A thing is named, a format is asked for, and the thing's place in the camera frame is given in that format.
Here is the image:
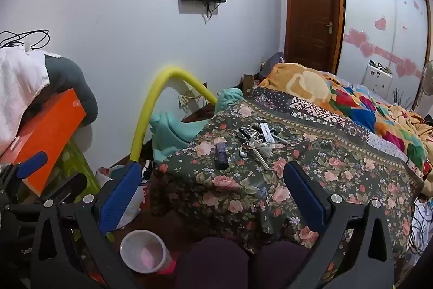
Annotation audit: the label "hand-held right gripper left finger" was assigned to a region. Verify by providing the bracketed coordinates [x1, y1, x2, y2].
[32, 161, 143, 289]

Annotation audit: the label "purple cylinder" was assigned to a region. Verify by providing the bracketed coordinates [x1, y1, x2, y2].
[215, 142, 229, 171]

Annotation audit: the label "white plastic cup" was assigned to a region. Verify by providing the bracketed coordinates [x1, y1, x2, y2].
[120, 229, 173, 275]

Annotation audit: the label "white earphones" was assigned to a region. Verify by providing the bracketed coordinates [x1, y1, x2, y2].
[237, 128, 271, 158]

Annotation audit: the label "person's leg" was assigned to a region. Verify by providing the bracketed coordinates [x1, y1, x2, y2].
[248, 239, 316, 289]
[173, 236, 250, 289]

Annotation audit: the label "dark grey cushion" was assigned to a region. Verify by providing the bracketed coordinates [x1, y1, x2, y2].
[44, 55, 99, 124]

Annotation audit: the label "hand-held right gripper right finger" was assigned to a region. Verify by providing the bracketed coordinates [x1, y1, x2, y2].
[283, 161, 396, 289]

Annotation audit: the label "white sliding door wardrobe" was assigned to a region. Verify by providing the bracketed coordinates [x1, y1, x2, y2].
[335, 0, 433, 113]

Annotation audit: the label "black monitor cable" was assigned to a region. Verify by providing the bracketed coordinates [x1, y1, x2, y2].
[204, 1, 218, 21]

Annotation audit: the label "black cable bundle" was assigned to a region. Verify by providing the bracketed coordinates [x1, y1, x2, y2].
[0, 29, 51, 50]

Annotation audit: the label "dark twig decoration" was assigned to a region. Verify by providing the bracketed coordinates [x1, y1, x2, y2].
[392, 89, 416, 111]

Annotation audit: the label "white towel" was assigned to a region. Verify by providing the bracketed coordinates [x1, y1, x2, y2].
[0, 46, 50, 154]

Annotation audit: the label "white patterned cloth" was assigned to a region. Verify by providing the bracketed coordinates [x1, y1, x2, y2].
[406, 196, 433, 262]

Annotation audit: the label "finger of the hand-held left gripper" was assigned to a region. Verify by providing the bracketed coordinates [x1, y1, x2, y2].
[47, 173, 88, 206]
[0, 151, 48, 198]

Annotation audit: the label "brown wooden door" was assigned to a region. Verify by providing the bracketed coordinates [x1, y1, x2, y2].
[286, 0, 339, 73]

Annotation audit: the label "white wall socket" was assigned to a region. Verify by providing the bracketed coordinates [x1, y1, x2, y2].
[178, 89, 201, 107]

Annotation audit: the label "colourful orange blanket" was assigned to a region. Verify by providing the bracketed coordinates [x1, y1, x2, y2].
[258, 63, 433, 175]

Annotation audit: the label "person's left leg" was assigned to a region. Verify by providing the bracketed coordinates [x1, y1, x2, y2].
[173, 236, 250, 289]

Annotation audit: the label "floral bedspread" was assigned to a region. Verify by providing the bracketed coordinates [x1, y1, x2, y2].
[150, 86, 425, 256]

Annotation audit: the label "brown cardboard box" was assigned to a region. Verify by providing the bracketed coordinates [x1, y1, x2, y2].
[242, 74, 262, 90]

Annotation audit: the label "thin metal tool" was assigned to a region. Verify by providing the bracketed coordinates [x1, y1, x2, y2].
[248, 143, 272, 172]

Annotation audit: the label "white stick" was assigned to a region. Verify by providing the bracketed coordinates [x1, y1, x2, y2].
[259, 122, 277, 144]

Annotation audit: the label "yellow foam tube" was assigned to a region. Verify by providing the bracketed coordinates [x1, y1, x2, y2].
[130, 65, 219, 163]

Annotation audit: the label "teal cloth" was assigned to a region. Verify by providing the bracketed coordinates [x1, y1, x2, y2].
[150, 87, 245, 165]

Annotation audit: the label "white appliance box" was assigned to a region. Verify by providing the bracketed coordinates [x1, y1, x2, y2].
[368, 60, 393, 94]

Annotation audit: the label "person's right leg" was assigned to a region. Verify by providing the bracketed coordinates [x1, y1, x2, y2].
[248, 239, 316, 289]

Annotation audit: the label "orange box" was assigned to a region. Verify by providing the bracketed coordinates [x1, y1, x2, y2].
[0, 88, 87, 195]

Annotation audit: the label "standing fan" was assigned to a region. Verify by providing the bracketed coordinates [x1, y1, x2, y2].
[413, 60, 433, 108]

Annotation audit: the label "pink heart stickers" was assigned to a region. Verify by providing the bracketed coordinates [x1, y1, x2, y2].
[344, 0, 424, 80]

